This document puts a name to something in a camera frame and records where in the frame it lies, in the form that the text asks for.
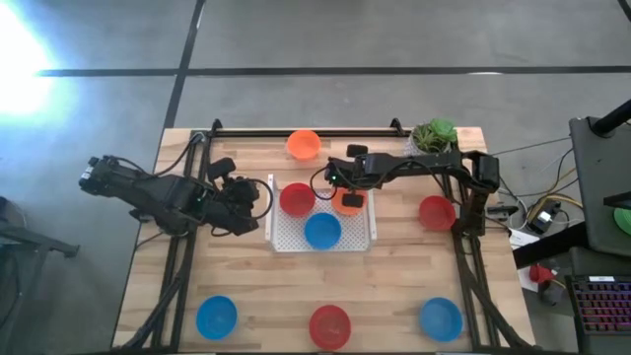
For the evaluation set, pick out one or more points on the dark grey cart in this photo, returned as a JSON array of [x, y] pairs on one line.
[[596, 197]]

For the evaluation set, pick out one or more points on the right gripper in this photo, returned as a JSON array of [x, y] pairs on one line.
[[347, 172]]

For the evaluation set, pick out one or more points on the orange plastic mini bowl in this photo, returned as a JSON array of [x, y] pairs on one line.
[[337, 202], [303, 144]]

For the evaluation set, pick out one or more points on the green round object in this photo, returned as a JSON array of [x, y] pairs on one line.
[[625, 221]]

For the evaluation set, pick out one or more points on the white perforated metal tray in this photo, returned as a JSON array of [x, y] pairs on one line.
[[291, 236]]

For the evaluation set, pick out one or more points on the black stand pole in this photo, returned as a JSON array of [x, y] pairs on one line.
[[613, 118]]

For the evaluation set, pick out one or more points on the small red object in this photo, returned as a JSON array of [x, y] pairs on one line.
[[539, 273]]

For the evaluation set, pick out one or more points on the laptop with lit keyboard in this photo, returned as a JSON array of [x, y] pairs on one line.
[[601, 305]]

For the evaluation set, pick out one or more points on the red plastic mini bowl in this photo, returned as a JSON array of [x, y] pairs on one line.
[[297, 199], [437, 213], [329, 328]]

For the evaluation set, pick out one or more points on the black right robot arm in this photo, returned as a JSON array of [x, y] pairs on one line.
[[419, 165]]

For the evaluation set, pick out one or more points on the black power adapter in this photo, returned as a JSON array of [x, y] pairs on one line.
[[544, 220]]

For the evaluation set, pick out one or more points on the succulent in triangle-patterned pot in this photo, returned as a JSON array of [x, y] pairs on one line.
[[436, 133]]

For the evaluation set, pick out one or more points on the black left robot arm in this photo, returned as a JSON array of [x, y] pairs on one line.
[[167, 197]]

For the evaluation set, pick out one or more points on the white paper sheet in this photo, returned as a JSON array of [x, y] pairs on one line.
[[522, 240]]

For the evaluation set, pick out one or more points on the black metal stand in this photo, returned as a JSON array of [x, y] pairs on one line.
[[39, 242]]

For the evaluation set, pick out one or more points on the blue plastic mini bowl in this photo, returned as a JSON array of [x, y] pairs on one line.
[[441, 319], [323, 231], [216, 318]]

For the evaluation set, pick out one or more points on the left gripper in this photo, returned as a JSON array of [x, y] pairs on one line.
[[239, 197]]

